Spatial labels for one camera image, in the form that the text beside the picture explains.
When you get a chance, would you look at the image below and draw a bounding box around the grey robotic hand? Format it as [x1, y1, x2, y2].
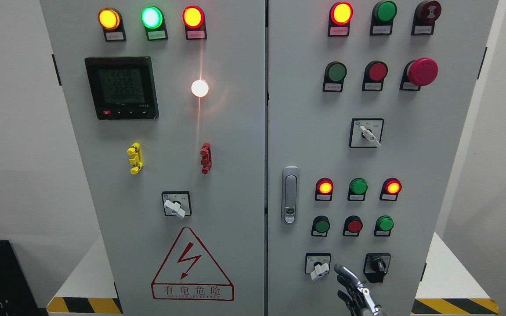
[334, 264, 387, 316]

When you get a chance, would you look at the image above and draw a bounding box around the silver door handle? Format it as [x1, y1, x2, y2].
[281, 166, 299, 224]

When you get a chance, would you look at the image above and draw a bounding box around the grey right cabinet door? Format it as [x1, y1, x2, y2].
[267, 0, 498, 316]

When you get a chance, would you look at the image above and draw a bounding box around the grey cabinet door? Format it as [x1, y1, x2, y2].
[267, 0, 498, 316]
[40, 0, 266, 316]

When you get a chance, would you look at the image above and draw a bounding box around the grey left cabinet door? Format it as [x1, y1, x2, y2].
[40, 0, 266, 316]

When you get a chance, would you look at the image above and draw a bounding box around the red indicator light left door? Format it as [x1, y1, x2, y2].
[181, 5, 207, 40]

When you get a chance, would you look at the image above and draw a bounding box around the red push button lower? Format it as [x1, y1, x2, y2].
[343, 215, 363, 237]

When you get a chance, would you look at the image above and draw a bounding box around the red push button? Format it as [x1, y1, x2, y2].
[361, 61, 388, 91]
[343, 215, 363, 237]

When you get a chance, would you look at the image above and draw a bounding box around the green push button lower right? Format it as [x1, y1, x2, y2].
[373, 215, 395, 237]

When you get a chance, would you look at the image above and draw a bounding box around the green push button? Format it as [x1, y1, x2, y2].
[373, 215, 395, 237]
[322, 61, 347, 93]
[311, 215, 331, 237]

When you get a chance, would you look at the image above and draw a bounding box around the green push button lower left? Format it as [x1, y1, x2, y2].
[311, 215, 331, 237]

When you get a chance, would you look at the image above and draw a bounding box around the white platform with hazard stripes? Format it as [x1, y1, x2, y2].
[43, 234, 500, 316]

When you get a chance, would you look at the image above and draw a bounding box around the green indicator middle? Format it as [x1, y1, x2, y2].
[347, 178, 368, 201]

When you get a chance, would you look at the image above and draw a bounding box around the red lit indicator right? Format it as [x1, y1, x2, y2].
[379, 178, 402, 201]

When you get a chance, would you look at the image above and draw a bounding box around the red lit indicator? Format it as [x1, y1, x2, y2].
[314, 178, 333, 201]
[379, 178, 402, 201]

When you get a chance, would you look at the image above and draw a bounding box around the red lit indicator left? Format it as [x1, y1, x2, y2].
[314, 178, 333, 201]

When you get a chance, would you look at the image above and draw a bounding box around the red electric hazard sign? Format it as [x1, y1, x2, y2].
[151, 226, 234, 301]

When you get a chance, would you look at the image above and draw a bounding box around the red terminal connector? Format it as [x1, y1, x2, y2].
[199, 142, 213, 175]

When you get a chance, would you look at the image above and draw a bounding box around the red push button upper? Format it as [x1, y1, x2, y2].
[361, 61, 388, 91]

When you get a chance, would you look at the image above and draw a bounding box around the green push button upper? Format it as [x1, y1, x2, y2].
[322, 61, 347, 93]

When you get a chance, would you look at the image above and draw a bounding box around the red emergency stop button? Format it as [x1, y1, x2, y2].
[400, 57, 438, 91]

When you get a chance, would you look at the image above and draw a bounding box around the white indicator light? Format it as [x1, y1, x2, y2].
[191, 79, 210, 98]

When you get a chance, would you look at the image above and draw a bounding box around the yellow terminal connector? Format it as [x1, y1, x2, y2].
[126, 142, 143, 175]

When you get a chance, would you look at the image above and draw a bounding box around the red indicator light top right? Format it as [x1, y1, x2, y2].
[328, 1, 353, 37]

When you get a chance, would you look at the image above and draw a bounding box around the green indicator light top right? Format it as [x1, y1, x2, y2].
[370, 0, 397, 36]

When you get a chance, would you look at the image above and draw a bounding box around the dark red buzzer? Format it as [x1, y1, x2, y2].
[412, 0, 441, 36]

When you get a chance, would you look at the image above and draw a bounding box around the black digital power meter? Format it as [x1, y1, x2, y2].
[84, 56, 159, 120]

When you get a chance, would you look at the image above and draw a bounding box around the green lit indicator light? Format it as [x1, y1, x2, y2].
[141, 6, 168, 41]

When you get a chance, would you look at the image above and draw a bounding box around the yellow indicator light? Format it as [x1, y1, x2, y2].
[98, 7, 126, 42]

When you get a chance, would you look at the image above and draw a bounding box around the black rotary knob switch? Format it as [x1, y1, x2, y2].
[364, 253, 391, 284]

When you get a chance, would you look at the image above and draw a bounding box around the lower white selector switch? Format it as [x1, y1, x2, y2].
[305, 253, 331, 281]

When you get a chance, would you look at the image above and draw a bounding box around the upper right selector switch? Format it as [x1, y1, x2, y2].
[349, 118, 385, 148]

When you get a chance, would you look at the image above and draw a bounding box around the left door selector switch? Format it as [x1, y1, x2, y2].
[161, 191, 192, 219]

